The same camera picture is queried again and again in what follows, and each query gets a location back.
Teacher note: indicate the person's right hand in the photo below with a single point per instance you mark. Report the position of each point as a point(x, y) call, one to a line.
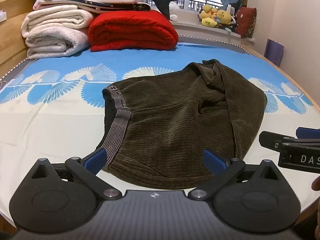
point(316, 184)

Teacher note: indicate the dark star print blanket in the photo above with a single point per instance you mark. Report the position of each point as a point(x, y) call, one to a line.
point(110, 5)

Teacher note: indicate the white folded quilt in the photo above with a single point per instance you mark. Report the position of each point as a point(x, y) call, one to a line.
point(55, 18)

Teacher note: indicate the purple paper bag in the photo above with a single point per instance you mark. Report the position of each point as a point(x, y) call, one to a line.
point(273, 51)

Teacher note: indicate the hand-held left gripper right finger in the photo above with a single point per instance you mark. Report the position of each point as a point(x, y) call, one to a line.
point(215, 160)

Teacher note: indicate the yellow plush toy pile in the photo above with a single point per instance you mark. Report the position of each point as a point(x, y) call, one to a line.
point(217, 16)

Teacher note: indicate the dark red cushion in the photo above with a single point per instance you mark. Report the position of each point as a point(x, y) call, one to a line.
point(246, 21)

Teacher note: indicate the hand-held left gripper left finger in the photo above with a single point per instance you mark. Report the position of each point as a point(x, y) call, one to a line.
point(95, 161)

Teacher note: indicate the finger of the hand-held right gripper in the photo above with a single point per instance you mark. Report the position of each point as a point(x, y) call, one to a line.
point(308, 132)
point(271, 140)

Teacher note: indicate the white round plush toy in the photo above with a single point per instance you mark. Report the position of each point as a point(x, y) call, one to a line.
point(174, 11)

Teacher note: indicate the white fleece folded blanket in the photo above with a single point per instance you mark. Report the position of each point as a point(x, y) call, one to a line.
point(52, 42)

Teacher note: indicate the wooden bed headboard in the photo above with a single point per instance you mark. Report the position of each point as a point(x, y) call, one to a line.
point(11, 30)

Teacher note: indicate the blue white printed bed sheet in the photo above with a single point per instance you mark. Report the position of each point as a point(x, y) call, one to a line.
point(62, 120)

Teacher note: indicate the red folded blanket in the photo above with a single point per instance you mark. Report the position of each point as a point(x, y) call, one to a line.
point(130, 31)

